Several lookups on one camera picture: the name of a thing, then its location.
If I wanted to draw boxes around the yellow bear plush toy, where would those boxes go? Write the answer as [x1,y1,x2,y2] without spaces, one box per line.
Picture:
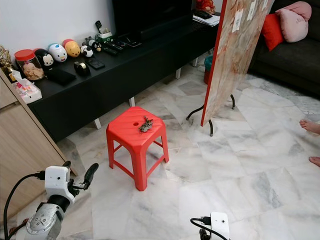
[62,39,81,58]

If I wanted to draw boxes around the green and red bin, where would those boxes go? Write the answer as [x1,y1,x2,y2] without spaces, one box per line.
[203,54,214,85]

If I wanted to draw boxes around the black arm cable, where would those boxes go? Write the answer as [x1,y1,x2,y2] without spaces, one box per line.
[4,171,46,240]
[190,216,228,240]

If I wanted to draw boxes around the black smartphone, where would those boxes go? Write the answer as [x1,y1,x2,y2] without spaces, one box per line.
[87,59,106,70]

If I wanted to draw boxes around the clear jar with red lid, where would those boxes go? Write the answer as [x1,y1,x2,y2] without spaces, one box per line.
[14,49,45,81]

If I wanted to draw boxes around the flat black device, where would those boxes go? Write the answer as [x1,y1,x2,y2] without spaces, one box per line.
[124,36,143,48]

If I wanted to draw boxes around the black tape dispenser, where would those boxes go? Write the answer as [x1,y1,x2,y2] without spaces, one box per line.
[73,60,91,77]

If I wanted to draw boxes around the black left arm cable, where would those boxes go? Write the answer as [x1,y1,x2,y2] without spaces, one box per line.
[4,171,46,240]

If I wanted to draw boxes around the brown wooden beaded object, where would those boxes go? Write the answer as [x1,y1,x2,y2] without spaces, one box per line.
[7,225,28,237]

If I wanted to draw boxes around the small black figure toy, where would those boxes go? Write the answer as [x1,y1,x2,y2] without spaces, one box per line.
[87,36,102,53]

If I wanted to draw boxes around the marble pattern folding table top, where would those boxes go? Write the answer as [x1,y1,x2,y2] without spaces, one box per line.
[200,0,276,127]

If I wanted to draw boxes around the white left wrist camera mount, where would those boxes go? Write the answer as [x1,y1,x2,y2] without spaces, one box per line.
[44,165,76,204]

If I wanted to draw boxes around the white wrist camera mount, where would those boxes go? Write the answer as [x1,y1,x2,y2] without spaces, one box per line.
[44,165,76,204]
[210,212,231,240]

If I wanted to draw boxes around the pink white tissue pack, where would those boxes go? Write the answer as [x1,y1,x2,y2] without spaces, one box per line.
[11,70,43,104]

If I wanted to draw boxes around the gold trophy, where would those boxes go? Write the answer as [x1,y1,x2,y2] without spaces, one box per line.
[0,46,17,83]

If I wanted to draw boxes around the red ornament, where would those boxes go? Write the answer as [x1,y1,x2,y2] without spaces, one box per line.
[195,0,217,14]

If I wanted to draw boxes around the black television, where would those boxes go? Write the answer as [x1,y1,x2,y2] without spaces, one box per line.
[112,0,196,40]

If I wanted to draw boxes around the black TV console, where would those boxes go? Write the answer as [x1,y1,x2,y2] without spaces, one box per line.
[30,14,221,142]

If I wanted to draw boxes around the key bunch with purple tag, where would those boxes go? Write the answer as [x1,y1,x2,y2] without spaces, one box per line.
[142,116,155,130]

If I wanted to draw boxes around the black metal table legs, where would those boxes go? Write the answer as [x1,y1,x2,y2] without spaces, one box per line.
[186,94,237,137]

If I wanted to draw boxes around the light wooden cabinet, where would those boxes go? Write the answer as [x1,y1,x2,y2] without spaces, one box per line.
[0,70,78,221]

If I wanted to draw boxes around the white duck plush toy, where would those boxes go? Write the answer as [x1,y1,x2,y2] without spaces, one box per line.
[48,43,68,63]

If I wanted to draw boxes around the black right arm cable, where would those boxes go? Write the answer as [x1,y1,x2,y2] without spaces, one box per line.
[190,216,228,240]

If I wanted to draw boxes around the dark sofa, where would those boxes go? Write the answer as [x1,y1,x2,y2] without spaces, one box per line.
[250,0,320,98]

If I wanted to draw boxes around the red cushion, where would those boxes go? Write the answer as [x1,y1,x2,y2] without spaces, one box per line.
[261,13,285,51]

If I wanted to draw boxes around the red plastic stool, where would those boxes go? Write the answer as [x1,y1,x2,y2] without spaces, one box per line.
[106,106,170,192]

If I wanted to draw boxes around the pink cushion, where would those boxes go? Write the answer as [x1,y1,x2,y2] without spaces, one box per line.
[275,1,313,43]

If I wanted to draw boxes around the black fabric pouch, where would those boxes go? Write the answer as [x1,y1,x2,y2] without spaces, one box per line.
[46,67,77,86]

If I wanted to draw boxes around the stack of papers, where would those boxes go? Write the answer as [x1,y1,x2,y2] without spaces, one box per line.
[192,10,222,27]

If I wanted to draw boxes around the small white panda toy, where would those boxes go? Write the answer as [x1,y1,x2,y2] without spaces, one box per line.
[80,45,94,58]

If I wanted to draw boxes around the green white remote holder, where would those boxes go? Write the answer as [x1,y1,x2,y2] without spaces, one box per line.
[95,27,114,41]

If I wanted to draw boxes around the white tape patch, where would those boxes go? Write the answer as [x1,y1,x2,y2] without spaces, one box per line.
[246,0,257,21]
[232,10,245,33]

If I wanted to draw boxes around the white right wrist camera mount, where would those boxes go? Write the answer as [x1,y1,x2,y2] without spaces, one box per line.
[210,212,231,240]

